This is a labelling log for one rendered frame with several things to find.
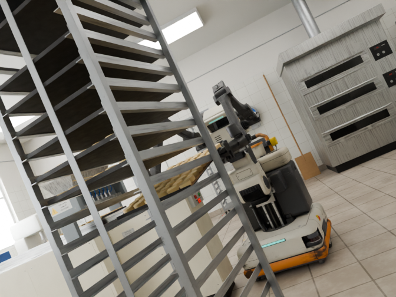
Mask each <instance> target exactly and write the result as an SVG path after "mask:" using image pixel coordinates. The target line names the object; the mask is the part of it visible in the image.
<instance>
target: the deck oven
mask: <svg viewBox="0 0 396 297"><path fill-rule="evenodd" d="M385 13H386V11H385V9H384V7H383V5H382V3H380V4H378V5H376V6H373V7H372V8H370V9H367V10H366V11H364V12H362V13H360V14H358V15H356V16H353V17H352V18H350V19H347V20H346V21H344V22H342V23H340V24H338V25H336V26H334V27H332V28H330V29H328V30H326V31H324V32H322V33H320V34H318V35H316V36H314V37H312V38H310V39H308V40H306V41H304V42H302V43H300V44H298V45H296V46H294V47H292V48H290V49H288V50H286V51H284V52H282V53H280V54H279V56H278V63H277V67H276V71H277V73H278V76H279V77H282V79H283V82H284V83H285V86H286V88H287V90H288V92H289V94H290V96H291V98H292V101H293V103H294V105H295V107H296V109H297V111H298V113H299V115H300V117H301V119H302V121H303V123H304V125H305V128H306V130H307V132H308V134H309V136H310V138H311V140H312V142H313V144H314V146H315V148H316V150H317V152H318V155H319V157H320V159H321V161H322V163H323V164H326V166H327V168H328V169H330V170H332V171H334V172H336V173H341V172H343V171H345V170H348V169H350V168H353V167H355V166H357V165H359V164H362V163H365V162H366V161H369V160H372V159H374V158H376V157H379V156H381V155H383V154H385V153H388V152H391V151H393V150H395V149H396V52H395V50H394V48H393V46H392V44H391V42H390V40H389V38H388V36H387V34H386V32H385V30H384V28H383V26H382V24H381V22H380V19H381V17H382V16H383V15H384V14H385Z"/></svg>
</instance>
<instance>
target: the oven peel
mask: <svg viewBox="0 0 396 297"><path fill-rule="evenodd" d="M263 77H264V79H265V81H266V83H267V85H268V87H269V89H270V92H271V94H272V96H273V98H274V100H275V102H276V104H277V106H278V108H279V110H280V112H281V114H282V117H283V119H284V121H285V123H286V125H287V126H288V129H289V131H290V132H291V135H292V137H293V139H294V141H295V143H296V145H297V147H298V149H299V151H300V153H301V156H299V157H297V158H295V161H296V163H297V165H298V167H299V169H300V171H301V173H302V175H303V178H304V180H308V179H310V178H312V177H315V176H317V175H319V174H321V172H320V170H319V168H318V166H317V164H316V162H315V160H314V158H313V156H312V154H311V152H308V153H306V154H304V155H303V154H302V152H301V150H300V148H299V146H298V144H297V142H296V139H295V137H294V135H293V133H292V131H291V129H290V127H289V125H288V123H287V121H286V119H285V117H284V115H283V112H282V110H281V108H280V106H279V104H278V102H277V100H276V98H275V96H274V94H273V92H272V90H271V88H270V86H269V84H268V82H267V80H266V78H265V76H264V74H263Z"/></svg>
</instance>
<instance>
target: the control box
mask: <svg viewBox="0 0 396 297"><path fill-rule="evenodd" d="M198 192H199V193H200V196H199V195H198ZM198 192H196V193H194V194H192V195H191V196H189V197H188V200H189V202H190V204H191V207H192V208H193V207H196V206H197V205H198V204H199V202H200V203H201V202H202V201H203V200H204V198H203V196H202V194H201V192H200V190H199V191H198ZM194 195H196V196H197V198H196V199H195V197H194ZM199 198H200V200H201V201H200V200H199ZM198 200H199V201H198Z"/></svg>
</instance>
